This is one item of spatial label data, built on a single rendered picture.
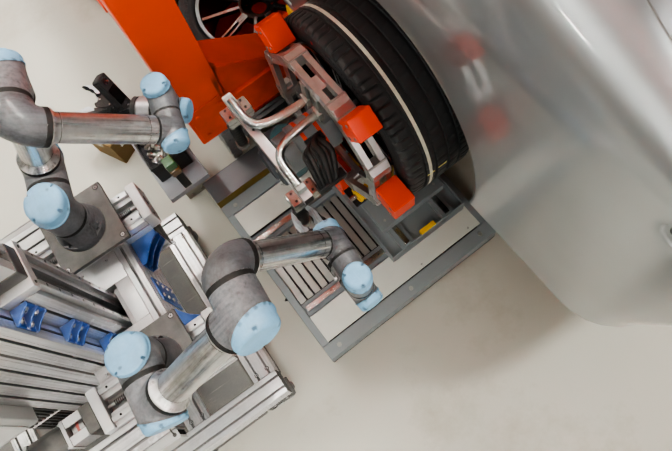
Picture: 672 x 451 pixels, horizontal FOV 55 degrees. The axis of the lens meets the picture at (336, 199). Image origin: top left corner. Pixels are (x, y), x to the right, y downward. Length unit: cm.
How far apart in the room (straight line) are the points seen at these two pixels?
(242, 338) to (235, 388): 113
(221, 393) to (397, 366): 68
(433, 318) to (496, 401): 38
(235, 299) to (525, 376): 152
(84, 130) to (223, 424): 125
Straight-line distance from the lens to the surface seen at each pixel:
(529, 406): 264
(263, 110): 272
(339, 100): 170
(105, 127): 166
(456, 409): 261
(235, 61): 221
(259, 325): 135
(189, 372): 154
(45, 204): 193
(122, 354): 172
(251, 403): 244
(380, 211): 252
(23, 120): 160
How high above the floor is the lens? 260
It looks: 68 degrees down
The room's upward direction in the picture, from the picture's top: 18 degrees counter-clockwise
